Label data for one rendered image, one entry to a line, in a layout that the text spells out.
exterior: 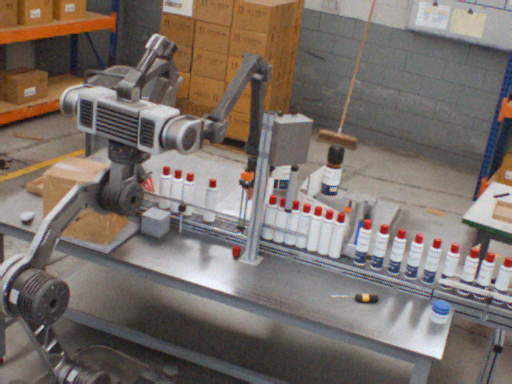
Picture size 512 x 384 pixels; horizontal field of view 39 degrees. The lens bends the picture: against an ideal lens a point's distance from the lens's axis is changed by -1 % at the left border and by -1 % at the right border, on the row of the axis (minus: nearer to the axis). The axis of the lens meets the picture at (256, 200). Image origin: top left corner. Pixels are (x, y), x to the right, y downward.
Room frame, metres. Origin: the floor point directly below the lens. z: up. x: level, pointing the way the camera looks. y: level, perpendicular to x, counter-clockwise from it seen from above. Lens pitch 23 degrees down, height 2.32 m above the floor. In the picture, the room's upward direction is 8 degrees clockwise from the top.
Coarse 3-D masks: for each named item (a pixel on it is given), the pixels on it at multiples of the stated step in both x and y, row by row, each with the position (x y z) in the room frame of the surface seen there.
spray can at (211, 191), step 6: (210, 180) 3.04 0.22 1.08; (216, 180) 3.05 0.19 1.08; (210, 186) 3.04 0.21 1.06; (210, 192) 3.03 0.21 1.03; (216, 192) 3.04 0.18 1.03; (210, 198) 3.03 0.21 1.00; (216, 198) 3.05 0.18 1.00; (210, 204) 3.03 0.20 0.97; (204, 210) 3.05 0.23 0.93; (204, 216) 3.04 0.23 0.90; (210, 216) 3.03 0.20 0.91; (210, 222) 3.03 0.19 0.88
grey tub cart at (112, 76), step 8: (88, 72) 5.15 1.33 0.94; (96, 72) 5.14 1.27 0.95; (104, 72) 5.14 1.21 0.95; (112, 72) 5.89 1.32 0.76; (120, 72) 5.98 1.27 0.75; (128, 72) 5.99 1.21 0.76; (88, 80) 5.43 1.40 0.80; (96, 80) 5.56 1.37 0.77; (104, 80) 5.72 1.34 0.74; (112, 80) 5.87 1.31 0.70; (120, 80) 5.98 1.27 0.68; (152, 80) 5.96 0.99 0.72; (144, 88) 5.95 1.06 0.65; (152, 88) 5.95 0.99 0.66; (176, 88) 5.83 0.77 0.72; (144, 96) 5.95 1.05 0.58; (168, 96) 5.65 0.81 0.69; (168, 104) 5.68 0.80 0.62; (88, 136) 5.24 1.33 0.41; (96, 136) 5.26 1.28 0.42; (88, 144) 5.24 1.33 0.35; (96, 144) 5.26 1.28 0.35; (104, 144) 5.25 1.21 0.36; (88, 152) 5.25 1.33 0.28
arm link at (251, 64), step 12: (252, 60) 2.90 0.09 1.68; (264, 60) 2.95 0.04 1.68; (240, 72) 2.86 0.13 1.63; (252, 72) 2.89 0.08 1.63; (240, 84) 2.82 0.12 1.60; (228, 96) 2.78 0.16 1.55; (216, 108) 2.75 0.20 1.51; (228, 108) 2.76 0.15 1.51; (216, 120) 2.74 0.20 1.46; (216, 132) 2.65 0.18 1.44
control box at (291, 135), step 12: (276, 120) 2.80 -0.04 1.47; (288, 120) 2.82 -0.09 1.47; (300, 120) 2.85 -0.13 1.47; (312, 120) 2.87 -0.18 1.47; (276, 132) 2.78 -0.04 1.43; (288, 132) 2.80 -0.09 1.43; (300, 132) 2.84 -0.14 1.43; (276, 144) 2.78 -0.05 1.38; (288, 144) 2.81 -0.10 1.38; (300, 144) 2.84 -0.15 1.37; (276, 156) 2.77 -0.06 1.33; (288, 156) 2.81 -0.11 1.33; (300, 156) 2.85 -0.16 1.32
